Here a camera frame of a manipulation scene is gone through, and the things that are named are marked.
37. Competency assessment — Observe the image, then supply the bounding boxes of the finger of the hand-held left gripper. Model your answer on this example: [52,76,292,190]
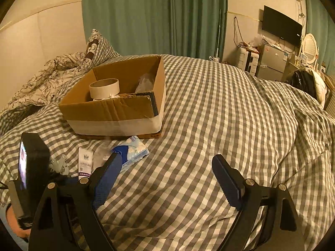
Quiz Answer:
[54,175,80,189]

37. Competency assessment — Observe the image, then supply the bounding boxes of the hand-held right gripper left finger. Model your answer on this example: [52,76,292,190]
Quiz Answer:
[28,152,123,251]

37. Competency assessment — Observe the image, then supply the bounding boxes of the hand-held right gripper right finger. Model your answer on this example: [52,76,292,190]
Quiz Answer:
[211,154,307,251]

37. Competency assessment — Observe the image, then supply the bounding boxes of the grey metal tool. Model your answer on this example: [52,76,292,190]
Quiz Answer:
[51,155,70,176]

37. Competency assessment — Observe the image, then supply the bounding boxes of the clear plastic packet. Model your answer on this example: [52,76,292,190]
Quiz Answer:
[93,141,119,168]

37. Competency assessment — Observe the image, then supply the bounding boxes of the white labelled packet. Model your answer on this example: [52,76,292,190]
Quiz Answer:
[78,147,94,179]

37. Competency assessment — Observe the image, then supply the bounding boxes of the blue white tissue pack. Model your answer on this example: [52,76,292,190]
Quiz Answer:
[111,135,150,172]

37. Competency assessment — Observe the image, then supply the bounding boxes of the cardboard box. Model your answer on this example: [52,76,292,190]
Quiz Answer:
[58,55,167,139]

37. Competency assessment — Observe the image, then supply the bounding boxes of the person's left forearm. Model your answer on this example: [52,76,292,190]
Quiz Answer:
[0,204,30,251]

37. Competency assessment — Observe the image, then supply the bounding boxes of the floral patterned blanket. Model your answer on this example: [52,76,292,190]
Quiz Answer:
[0,50,91,112]

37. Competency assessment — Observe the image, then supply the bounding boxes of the beige tape roll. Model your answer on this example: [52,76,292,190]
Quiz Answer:
[89,78,120,100]

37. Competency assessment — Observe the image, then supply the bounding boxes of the clear crumpled plastic bag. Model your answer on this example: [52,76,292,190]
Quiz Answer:
[135,74,155,93]

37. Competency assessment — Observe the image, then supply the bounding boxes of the beige padded headboard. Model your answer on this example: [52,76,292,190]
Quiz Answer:
[0,0,88,105]

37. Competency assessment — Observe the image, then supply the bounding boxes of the white suitcase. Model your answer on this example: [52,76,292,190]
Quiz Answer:
[234,46,260,74]

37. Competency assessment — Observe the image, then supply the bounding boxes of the grey checked pillow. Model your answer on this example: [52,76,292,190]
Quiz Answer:
[88,29,122,66]

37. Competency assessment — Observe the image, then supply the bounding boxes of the brown patterned pillow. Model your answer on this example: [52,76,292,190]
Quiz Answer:
[86,37,101,59]

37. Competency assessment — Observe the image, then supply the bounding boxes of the silver small fridge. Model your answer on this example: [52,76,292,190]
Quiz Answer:
[255,43,289,81]

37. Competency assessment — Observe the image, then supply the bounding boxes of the white mop pole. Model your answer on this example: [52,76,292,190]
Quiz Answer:
[209,9,223,62]

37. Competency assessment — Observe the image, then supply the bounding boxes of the white oval mirror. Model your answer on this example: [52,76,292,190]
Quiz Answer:
[301,33,320,65]

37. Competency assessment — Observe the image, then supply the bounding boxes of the wide green curtain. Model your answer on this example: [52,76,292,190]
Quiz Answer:
[80,0,228,62]

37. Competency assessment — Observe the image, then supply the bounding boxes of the narrow green curtain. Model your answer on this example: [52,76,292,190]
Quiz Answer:
[304,0,335,67]

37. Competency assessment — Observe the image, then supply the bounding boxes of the hanging wall cables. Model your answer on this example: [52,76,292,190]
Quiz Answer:
[233,16,245,48]

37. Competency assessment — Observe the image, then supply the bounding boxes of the black wall television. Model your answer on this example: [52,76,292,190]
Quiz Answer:
[262,5,303,46]

